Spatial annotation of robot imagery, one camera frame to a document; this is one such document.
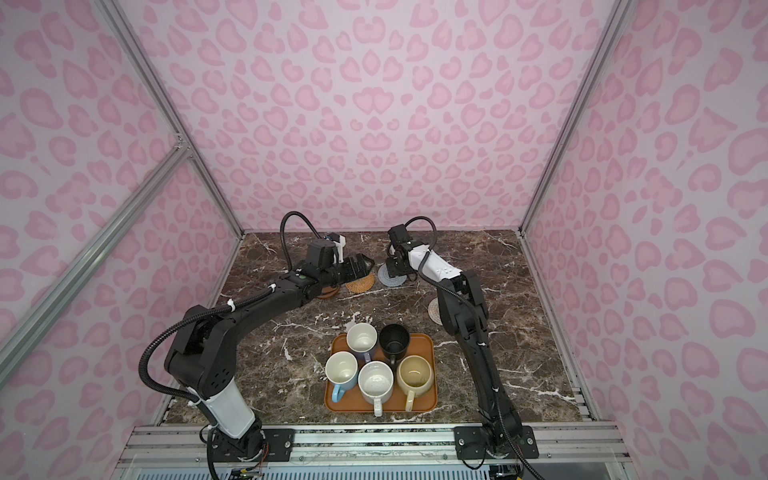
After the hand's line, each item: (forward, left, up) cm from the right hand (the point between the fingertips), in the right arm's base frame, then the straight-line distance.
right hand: (401, 267), depth 107 cm
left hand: (-10, +10, +16) cm, 21 cm away
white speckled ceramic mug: (-39, +6, 0) cm, 40 cm away
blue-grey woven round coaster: (-4, +5, -1) cm, 7 cm away
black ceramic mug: (-28, +1, +2) cm, 28 cm away
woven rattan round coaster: (-7, +14, -1) cm, 15 cm away
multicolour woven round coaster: (-17, -11, -2) cm, 20 cm away
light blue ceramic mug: (-37, +16, +1) cm, 40 cm away
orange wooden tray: (-28, -7, -1) cm, 29 cm away
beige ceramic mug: (-37, -5, -1) cm, 38 cm away
